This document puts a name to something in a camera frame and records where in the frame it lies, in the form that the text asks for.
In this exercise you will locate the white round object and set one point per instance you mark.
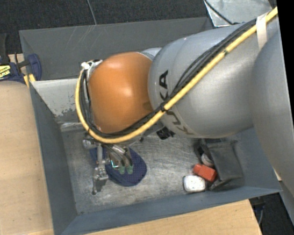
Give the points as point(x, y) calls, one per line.
point(206, 160)

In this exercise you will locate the white rounded box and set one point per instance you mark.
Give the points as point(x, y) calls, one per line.
point(194, 183)

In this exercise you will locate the dark blue cloth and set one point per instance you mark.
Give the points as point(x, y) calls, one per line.
point(135, 170)

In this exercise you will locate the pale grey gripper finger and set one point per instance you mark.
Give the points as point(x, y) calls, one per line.
point(104, 174)
point(96, 183)

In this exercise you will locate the dark grey folded cloth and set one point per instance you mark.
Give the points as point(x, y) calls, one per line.
point(225, 161)

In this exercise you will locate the grey metal bin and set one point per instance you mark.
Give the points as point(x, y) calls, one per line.
point(159, 166)

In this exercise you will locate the red block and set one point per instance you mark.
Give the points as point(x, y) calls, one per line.
point(205, 172)

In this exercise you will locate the pale wood board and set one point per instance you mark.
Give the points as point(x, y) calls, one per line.
point(14, 160)

